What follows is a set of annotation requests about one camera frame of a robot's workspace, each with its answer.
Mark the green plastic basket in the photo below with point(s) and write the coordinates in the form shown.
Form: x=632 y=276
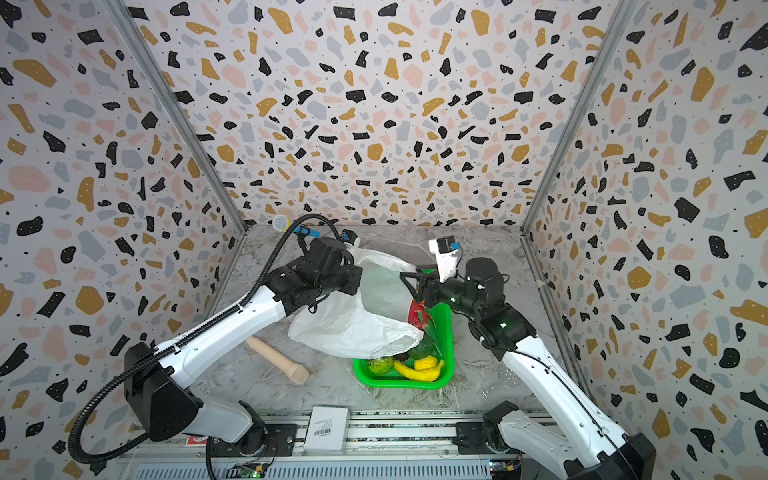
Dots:
x=440 y=329

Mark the aluminium rail base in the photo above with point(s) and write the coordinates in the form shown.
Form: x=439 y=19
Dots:
x=375 y=445

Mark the wooden rolling pin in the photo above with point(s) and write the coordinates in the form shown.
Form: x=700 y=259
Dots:
x=295 y=372

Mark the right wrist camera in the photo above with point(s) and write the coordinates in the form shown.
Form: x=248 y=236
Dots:
x=447 y=252

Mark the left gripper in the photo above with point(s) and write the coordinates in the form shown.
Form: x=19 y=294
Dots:
x=354 y=273

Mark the white label box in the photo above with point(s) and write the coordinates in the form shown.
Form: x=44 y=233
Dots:
x=326 y=430

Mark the yellow banana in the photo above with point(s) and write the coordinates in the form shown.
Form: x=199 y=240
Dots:
x=411 y=374

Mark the yellow lemon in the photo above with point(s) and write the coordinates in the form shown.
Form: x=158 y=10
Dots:
x=425 y=363

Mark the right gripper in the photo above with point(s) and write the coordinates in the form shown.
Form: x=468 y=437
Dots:
x=428 y=288

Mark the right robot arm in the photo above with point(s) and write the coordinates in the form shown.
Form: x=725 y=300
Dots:
x=589 y=444

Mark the white plastic bag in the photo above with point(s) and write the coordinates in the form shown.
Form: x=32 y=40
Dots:
x=371 y=324

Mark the green custard apple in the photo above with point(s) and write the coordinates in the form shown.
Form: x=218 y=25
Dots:
x=380 y=366

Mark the toy microphone on stand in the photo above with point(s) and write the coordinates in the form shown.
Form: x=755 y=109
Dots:
x=283 y=223

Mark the pink dragon fruit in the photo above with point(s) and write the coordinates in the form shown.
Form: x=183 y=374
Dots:
x=419 y=316

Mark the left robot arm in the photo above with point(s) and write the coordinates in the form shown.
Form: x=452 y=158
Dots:
x=160 y=394

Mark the green round fruit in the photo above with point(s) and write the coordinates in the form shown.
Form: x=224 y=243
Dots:
x=425 y=348

